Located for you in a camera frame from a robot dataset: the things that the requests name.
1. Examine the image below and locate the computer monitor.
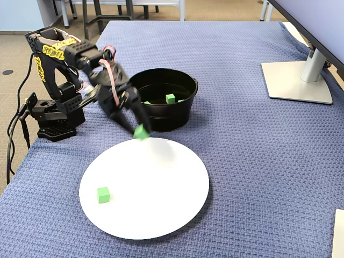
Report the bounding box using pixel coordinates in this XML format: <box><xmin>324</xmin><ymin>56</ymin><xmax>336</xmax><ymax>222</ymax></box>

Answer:
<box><xmin>264</xmin><ymin>0</ymin><xmax>344</xmax><ymax>71</ymax></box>

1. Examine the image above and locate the white table leg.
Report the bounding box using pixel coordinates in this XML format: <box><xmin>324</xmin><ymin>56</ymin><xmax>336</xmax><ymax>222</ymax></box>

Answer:
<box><xmin>63</xmin><ymin>0</ymin><xmax>71</xmax><ymax>30</ymax></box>

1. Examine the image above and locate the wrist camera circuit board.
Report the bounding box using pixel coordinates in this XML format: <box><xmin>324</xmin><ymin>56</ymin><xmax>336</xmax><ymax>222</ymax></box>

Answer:
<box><xmin>80</xmin><ymin>83</ymin><xmax>99</xmax><ymax>104</ymax></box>

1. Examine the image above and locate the thick black cable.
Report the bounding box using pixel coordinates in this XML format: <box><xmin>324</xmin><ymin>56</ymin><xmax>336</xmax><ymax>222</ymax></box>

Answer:
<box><xmin>10</xmin><ymin>115</ymin><xmax>32</xmax><ymax>175</ymax></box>
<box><xmin>5</xmin><ymin>107</ymin><xmax>26</xmax><ymax>186</ymax></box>

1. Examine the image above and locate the dark grey table frame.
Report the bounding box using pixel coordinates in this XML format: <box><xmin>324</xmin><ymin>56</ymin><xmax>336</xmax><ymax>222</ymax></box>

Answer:
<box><xmin>82</xmin><ymin>0</ymin><xmax>135</xmax><ymax>41</ymax></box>

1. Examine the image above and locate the light blue cabinet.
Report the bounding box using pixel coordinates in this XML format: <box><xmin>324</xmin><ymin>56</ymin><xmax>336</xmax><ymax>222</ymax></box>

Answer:
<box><xmin>0</xmin><ymin>0</ymin><xmax>54</xmax><ymax>35</ymax></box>

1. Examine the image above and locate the blue woven tablecloth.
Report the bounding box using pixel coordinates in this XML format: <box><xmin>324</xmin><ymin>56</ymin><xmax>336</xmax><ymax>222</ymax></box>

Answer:
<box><xmin>0</xmin><ymin>20</ymin><xmax>344</xmax><ymax>258</ymax></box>

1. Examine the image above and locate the black metal bucket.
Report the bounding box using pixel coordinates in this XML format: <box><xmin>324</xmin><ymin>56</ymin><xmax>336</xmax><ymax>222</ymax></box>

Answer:
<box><xmin>128</xmin><ymin>68</ymin><xmax>199</xmax><ymax>132</ymax></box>

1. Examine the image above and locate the silver monitor stand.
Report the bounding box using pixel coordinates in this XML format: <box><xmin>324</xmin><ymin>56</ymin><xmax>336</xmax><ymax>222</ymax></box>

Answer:
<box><xmin>261</xmin><ymin>40</ymin><xmax>333</xmax><ymax>105</ymax></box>

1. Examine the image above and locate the red white black servo cable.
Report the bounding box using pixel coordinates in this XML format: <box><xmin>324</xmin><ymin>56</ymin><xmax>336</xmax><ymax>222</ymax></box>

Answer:
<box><xmin>98</xmin><ymin>59</ymin><xmax>121</xmax><ymax>107</ymax></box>
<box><xmin>103</xmin><ymin>45</ymin><xmax>117</xmax><ymax>62</ymax></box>
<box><xmin>55</xmin><ymin>28</ymin><xmax>81</xmax><ymax>44</ymax></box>

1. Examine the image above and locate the white flat object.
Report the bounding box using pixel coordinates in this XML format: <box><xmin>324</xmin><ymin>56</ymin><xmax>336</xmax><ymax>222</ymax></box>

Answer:
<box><xmin>331</xmin><ymin>208</ymin><xmax>344</xmax><ymax>258</ymax></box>

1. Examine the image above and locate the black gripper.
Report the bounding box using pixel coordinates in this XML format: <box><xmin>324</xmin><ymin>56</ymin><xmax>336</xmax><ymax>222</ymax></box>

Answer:
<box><xmin>92</xmin><ymin>63</ymin><xmax>152</xmax><ymax>137</ymax></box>

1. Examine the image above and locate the white round plate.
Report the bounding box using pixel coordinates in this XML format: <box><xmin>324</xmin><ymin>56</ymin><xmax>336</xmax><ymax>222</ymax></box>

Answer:
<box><xmin>78</xmin><ymin>137</ymin><xmax>210</xmax><ymax>240</ymax></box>

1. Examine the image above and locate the thin black camera cable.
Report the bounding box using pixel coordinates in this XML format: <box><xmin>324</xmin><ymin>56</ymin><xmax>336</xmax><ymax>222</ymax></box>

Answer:
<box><xmin>16</xmin><ymin>51</ymin><xmax>37</xmax><ymax>113</ymax></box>

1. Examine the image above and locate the white desk frame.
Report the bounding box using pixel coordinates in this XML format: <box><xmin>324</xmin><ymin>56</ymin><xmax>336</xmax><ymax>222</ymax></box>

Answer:
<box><xmin>133</xmin><ymin>0</ymin><xmax>187</xmax><ymax>22</ymax></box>

